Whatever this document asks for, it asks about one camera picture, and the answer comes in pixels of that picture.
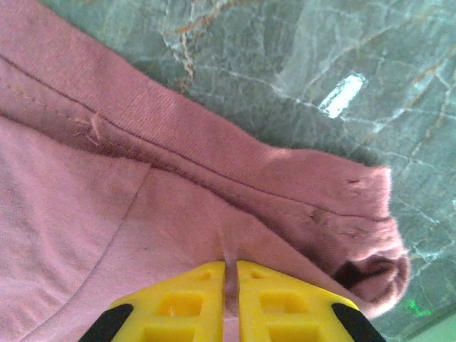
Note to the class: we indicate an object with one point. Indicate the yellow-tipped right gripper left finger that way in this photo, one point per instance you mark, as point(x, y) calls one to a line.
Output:
point(185, 310)

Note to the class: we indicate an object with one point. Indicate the maroon t-shirt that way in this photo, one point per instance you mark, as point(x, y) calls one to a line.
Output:
point(142, 178)

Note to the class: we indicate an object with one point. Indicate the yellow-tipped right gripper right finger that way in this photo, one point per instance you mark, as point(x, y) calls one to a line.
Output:
point(285, 310)

